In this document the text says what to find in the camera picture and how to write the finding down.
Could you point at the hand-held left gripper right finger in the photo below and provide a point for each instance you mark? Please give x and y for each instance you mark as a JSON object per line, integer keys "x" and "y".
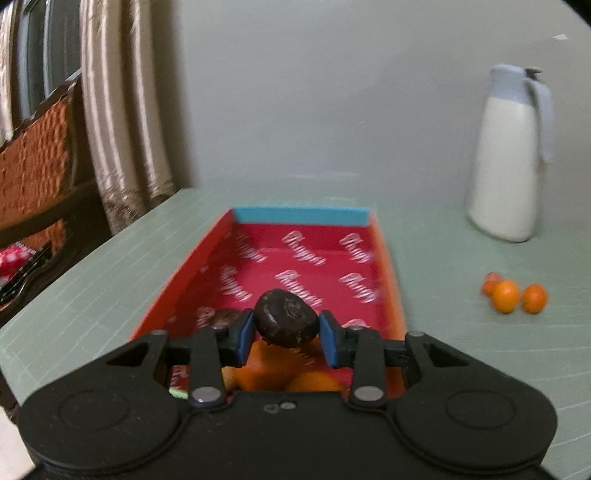
{"x": 328, "y": 339}

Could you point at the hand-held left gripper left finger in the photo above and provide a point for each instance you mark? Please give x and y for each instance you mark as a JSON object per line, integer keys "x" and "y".
{"x": 244, "y": 337}

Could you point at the dark brown fruit tan patch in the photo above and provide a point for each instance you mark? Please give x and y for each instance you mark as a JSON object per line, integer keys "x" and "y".
{"x": 224, "y": 318}

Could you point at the small orange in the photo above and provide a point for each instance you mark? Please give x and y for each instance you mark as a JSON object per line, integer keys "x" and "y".
{"x": 534, "y": 298}
{"x": 505, "y": 297}
{"x": 314, "y": 383}
{"x": 268, "y": 369}

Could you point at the dark brown round fruit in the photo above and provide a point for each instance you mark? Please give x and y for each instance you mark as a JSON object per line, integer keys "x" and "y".
{"x": 281, "y": 318}

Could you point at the colourful cardboard box red inside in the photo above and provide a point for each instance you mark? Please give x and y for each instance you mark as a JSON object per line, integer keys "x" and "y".
{"x": 300, "y": 258}

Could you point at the green grid tablecloth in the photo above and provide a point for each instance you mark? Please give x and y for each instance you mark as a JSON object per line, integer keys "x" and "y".
{"x": 438, "y": 277}

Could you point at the tiny reddish orange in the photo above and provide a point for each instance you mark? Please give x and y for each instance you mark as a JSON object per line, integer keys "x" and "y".
{"x": 489, "y": 285}

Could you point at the white jug grey lid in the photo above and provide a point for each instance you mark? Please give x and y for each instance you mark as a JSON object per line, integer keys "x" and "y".
{"x": 503, "y": 175}

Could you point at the beige curtain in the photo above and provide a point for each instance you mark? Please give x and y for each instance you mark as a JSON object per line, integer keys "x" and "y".
{"x": 120, "y": 129}

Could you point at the red checked cloth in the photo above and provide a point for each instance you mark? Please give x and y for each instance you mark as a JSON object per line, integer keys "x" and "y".
{"x": 14, "y": 261}

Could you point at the wooden chair orange cushion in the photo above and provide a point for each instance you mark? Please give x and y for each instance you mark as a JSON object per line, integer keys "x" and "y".
{"x": 37, "y": 157}

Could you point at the window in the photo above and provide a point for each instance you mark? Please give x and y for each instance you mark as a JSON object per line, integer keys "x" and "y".
{"x": 41, "y": 50}

